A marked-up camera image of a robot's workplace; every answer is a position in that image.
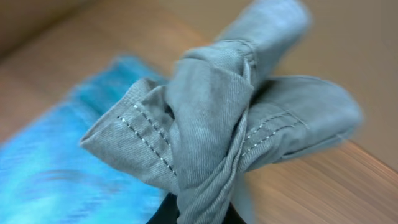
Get folded blue denim jeans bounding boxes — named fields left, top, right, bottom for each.
left=1, top=56, right=164, bottom=224

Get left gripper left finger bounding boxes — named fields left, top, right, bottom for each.
left=146, top=193, right=180, bottom=224

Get grey shorts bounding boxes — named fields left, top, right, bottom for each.
left=80, top=0, right=363, bottom=223

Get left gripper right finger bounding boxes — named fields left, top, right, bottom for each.
left=222, top=203, right=246, bottom=224

